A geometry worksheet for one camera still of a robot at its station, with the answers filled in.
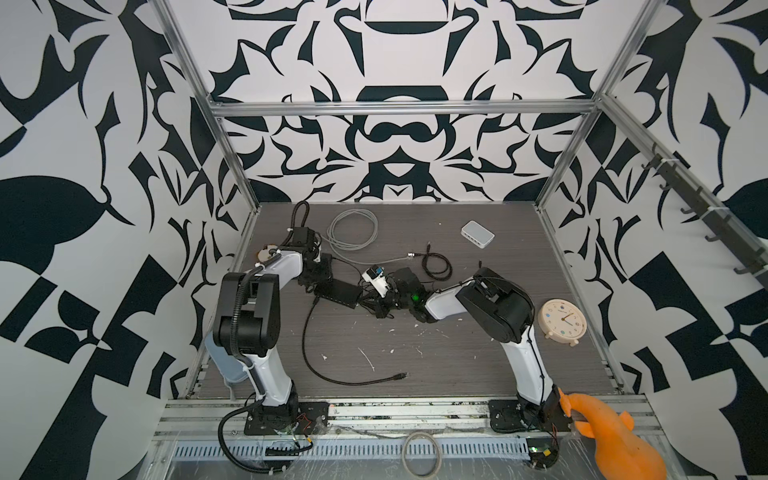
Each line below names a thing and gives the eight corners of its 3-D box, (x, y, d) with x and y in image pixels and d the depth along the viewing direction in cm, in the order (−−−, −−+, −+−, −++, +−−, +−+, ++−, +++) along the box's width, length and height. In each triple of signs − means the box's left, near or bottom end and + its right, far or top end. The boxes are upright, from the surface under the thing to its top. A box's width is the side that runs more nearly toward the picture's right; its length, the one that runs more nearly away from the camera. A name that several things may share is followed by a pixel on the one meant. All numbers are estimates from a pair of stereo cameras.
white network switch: (483, 250, 109) (485, 246, 107) (458, 232, 115) (460, 228, 113) (494, 240, 112) (496, 235, 110) (470, 223, 118) (471, 219, 116)
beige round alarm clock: (545, 345, 88) (550, 341, 85) (531, 304, 96) (536, 298, 93) (588, 346, 88) (595, 341, 85) (570, 304, 96) (576, 299, 94)
